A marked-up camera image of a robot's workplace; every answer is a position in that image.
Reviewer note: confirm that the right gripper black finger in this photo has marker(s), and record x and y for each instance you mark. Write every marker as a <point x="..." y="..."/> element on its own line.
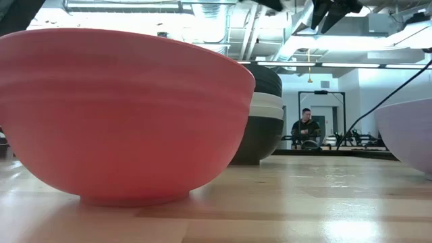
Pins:
<point x="342" y="8"/>
<point x="319" y="11"/>

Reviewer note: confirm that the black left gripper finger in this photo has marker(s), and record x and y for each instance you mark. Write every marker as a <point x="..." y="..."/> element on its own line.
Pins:
<point x="273" y="4"/>

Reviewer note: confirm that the black bowl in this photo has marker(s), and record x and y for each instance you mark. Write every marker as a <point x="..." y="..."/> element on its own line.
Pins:
<point x="266" y="81"/>

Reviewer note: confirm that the white bowl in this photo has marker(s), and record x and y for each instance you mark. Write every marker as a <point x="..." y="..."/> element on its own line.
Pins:
<point x="269" y="106"/>

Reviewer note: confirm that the dark green bowl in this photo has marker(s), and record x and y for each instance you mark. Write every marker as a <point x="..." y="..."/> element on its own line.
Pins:
<point x="264" y="141"/>

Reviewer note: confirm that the background black robot arm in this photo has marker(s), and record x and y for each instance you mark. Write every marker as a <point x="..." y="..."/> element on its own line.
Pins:
<point x="337" y="138"/>
<point x="364" y="138"/>

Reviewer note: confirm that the ceiling light strip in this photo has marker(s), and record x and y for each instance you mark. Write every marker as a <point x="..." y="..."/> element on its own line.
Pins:
<point x="287" y="63"/>
<point x="408" y="66"/>
<point x="351" y="65"/>

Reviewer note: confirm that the yellow hanging ceiling fixture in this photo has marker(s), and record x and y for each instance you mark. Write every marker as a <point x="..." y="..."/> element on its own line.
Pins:
<point x="310" y="79"/>

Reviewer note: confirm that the person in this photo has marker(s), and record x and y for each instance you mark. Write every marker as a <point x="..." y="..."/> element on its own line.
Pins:
<point x="305" y="126"/>

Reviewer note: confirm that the lavender bowl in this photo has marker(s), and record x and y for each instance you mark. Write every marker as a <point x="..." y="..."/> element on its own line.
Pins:
<point x="410" y="135"/>

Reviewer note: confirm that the black background table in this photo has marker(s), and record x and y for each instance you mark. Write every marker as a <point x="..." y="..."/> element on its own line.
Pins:
<point x="351" y="153"/>

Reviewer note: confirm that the large orange-red bowl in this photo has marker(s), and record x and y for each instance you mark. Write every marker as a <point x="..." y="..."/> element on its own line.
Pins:
<point x="121" y="118"/>

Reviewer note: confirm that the black metal frame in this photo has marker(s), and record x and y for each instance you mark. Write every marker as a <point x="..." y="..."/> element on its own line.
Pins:
<point x="299" y="101"/>

